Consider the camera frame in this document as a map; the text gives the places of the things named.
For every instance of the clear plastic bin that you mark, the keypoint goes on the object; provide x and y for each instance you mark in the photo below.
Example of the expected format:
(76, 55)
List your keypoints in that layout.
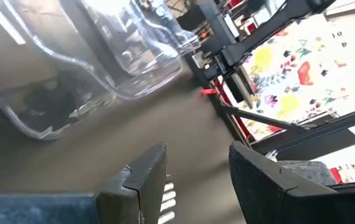
(71, 77)
(152, 71)

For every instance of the silver metal mounting plate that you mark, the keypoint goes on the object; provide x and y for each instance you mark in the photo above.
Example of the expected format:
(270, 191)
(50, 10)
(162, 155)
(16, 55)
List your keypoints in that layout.
(200, 59)

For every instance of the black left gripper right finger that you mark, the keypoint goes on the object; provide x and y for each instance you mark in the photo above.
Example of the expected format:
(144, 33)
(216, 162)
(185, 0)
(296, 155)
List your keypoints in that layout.
(258, 186)

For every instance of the black table mat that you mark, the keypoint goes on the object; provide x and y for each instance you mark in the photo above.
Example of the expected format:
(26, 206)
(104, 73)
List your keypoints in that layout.
(180, 124)

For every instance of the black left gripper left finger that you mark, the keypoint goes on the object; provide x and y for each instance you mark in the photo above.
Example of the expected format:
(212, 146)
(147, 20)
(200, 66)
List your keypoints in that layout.
(143, 186)

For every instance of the small red clip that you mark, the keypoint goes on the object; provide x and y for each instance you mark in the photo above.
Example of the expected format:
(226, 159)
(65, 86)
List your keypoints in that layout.
(208, 91)

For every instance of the silver AA battery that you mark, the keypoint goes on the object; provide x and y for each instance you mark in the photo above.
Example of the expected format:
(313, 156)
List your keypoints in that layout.
(169, 196)
(168, 187)
(166, 217)
(167, 205)

